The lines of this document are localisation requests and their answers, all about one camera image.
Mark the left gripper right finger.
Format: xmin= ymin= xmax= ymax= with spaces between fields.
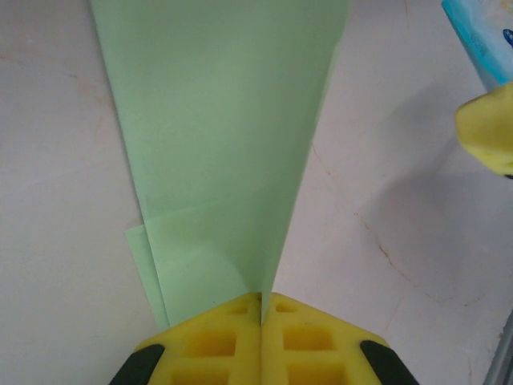
xmin=261 ymin=292 xmax=414 ymax=385

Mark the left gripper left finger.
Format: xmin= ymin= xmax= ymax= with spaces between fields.
xmin=110 ymin=292 xmax=265 ymax=385

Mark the aluminium mounting rail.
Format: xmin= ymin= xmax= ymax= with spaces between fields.
xmin=495 ymin=316 xmax=513 ymax=385

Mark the light green paper sheet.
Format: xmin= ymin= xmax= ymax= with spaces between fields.
xmin=87 ymin=0 xmax=353 ymax=328

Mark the light blue snack packet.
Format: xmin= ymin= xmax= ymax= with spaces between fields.
xmin=440 ymin=0 xmax=513 ymax=87

